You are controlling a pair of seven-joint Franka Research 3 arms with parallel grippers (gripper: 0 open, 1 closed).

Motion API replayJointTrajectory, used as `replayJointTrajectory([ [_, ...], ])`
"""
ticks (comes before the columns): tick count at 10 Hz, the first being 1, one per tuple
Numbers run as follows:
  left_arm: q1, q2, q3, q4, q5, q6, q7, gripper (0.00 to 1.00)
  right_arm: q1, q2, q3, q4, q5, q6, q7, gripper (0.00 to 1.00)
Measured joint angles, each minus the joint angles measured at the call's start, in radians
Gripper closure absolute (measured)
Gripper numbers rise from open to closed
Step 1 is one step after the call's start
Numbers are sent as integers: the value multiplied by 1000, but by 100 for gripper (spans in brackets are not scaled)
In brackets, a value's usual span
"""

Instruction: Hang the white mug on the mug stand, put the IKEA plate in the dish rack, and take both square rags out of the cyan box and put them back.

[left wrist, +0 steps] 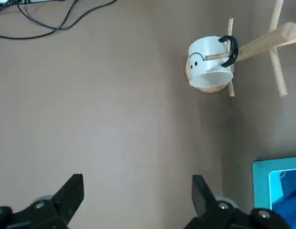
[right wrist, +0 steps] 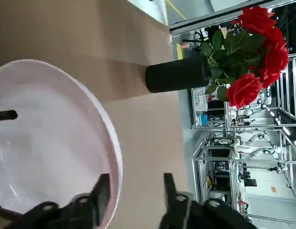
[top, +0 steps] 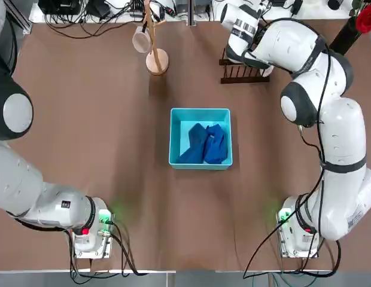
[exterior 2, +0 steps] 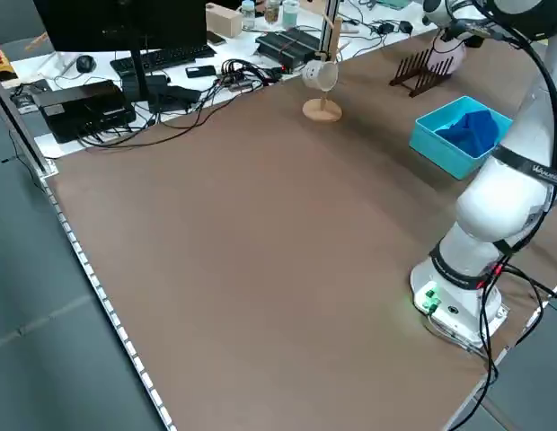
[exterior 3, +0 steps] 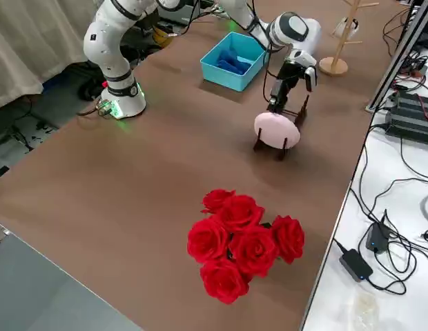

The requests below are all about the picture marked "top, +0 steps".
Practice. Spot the blue square rag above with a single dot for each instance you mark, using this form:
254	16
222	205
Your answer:
217	146
194	143

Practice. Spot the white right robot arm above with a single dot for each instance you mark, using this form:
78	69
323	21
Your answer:
341	143

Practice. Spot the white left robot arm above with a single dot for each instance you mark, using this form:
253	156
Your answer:
21	185

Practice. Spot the cyan plastic box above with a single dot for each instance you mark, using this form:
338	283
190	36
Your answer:
173	137

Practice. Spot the wooden mug stand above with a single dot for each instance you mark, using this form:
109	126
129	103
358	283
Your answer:
157	64

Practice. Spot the dark wooden dish rack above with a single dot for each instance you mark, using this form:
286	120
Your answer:
242	78

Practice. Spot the black desktop box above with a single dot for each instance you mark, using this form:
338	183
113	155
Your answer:
60	6

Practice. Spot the black vase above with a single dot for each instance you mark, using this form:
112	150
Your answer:
345	37

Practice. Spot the red artificial rose bouquet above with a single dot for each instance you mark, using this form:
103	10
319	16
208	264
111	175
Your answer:
366	19

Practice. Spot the aluminium frame post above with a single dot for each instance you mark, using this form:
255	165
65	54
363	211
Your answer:
192	12

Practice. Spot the aluminium frame rail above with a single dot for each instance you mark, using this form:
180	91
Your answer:
21	18

